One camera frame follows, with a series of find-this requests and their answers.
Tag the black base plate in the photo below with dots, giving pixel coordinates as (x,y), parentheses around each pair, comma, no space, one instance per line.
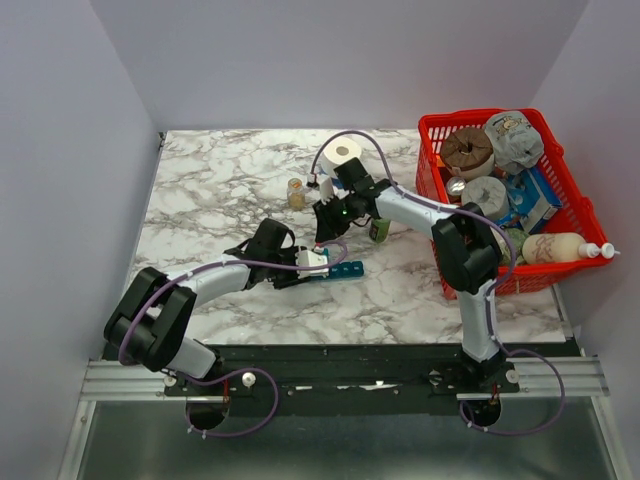
(341,380)

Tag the green pill bottle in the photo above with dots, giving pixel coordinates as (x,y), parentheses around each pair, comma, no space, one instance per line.
(379,230)

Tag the clear jar yellow capsules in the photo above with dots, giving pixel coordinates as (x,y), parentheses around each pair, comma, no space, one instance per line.
(296,194)

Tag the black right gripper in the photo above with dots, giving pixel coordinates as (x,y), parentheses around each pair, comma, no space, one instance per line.
(327,227)

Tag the grey crumpled bag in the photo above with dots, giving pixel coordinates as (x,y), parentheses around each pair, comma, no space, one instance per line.
(517,145)

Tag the grey wrapped roll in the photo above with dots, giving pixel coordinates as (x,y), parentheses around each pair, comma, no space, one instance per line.
(490,194)

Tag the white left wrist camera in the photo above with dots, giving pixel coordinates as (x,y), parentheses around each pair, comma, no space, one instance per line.
(312,264)

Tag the teal weekly pill organizer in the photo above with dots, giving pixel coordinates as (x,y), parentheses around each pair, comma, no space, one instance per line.
(346,270)

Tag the brown wrapped roll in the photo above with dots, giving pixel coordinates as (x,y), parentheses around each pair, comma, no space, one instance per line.
(468,153)

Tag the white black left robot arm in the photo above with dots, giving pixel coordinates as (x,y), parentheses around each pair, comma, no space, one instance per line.
(149,324)

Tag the silver lid can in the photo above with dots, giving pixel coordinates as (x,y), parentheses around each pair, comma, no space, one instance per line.
(455,187)

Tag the cream squeeze bottle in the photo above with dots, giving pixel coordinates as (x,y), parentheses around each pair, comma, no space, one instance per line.
(564,248)

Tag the blue tape roll base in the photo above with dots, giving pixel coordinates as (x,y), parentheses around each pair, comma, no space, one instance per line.
(327,175)

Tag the white paper roll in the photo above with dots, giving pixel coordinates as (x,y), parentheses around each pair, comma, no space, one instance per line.
(337,152)

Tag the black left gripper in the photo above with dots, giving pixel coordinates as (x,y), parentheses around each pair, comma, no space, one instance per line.
(293,280)

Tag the blue carton box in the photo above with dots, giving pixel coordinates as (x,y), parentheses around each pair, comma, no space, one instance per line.
(532,198)

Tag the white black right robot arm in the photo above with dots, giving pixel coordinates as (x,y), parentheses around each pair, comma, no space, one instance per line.
(467,252)

